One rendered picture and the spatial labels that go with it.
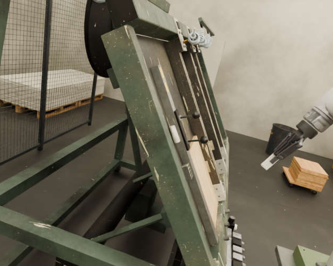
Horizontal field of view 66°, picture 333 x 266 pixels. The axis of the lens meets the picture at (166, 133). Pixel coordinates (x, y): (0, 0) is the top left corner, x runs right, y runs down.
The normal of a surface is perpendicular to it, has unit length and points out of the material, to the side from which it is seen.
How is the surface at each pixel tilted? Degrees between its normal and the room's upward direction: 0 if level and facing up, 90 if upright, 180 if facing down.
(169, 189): 90
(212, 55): 90
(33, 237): 90
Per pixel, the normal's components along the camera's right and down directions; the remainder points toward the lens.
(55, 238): 0.21, -0.92
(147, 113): -0.23, 0.28
